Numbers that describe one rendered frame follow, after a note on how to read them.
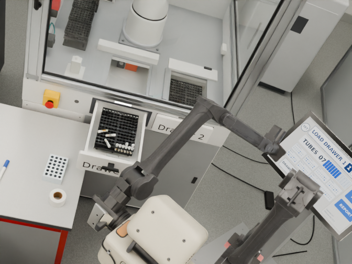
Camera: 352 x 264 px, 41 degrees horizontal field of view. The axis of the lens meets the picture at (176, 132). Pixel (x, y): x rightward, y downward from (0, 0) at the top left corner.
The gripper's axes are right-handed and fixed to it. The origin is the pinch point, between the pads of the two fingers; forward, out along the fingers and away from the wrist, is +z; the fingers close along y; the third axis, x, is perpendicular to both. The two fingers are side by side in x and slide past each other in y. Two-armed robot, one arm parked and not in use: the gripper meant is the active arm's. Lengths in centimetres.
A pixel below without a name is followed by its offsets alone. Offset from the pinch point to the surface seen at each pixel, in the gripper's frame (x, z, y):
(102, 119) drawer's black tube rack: 47, -38, 57
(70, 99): 52, -42, 76
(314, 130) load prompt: -18.9, 2.0, -3.7
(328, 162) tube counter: -13.2, 2.0, -18.7
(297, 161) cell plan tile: -3.5, 1.7, -9.4
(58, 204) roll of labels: 77, -58, 32
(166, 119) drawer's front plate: 28, -18, 44
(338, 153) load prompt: -19.4, 2.2, -18.6
